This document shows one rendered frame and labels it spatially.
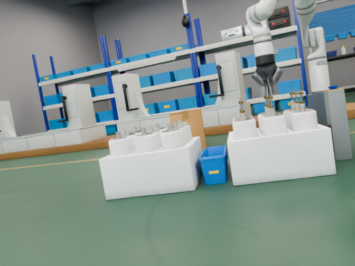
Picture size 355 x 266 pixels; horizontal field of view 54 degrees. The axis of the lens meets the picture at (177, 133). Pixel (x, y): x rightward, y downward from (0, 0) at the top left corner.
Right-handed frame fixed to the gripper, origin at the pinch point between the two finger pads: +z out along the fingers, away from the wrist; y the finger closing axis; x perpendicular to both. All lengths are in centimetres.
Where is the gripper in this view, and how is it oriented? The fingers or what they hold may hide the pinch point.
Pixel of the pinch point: (269, 91)
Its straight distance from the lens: 144.6
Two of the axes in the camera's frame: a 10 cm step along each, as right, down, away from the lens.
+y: 8.9, -1.1, -4.3
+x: 4.2, -1.4, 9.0
